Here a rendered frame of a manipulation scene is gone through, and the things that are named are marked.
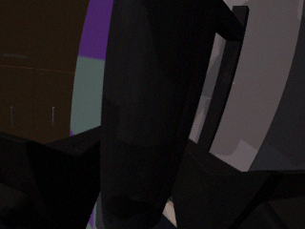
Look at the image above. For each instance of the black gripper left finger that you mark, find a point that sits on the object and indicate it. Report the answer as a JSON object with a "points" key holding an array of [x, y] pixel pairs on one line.
{"points": [[62, 178]]}

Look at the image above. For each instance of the beige square tile with dark center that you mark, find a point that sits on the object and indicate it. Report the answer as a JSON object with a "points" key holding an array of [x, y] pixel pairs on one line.
{"points": [[168, 220]]}

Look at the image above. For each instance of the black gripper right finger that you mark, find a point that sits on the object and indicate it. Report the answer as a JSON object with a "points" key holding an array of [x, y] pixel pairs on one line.
{"points": [[210, 194]]}

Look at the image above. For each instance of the dark grey rectangular mat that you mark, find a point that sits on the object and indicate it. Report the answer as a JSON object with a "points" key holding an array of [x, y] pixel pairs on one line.
{"points": [[284, 144]]}

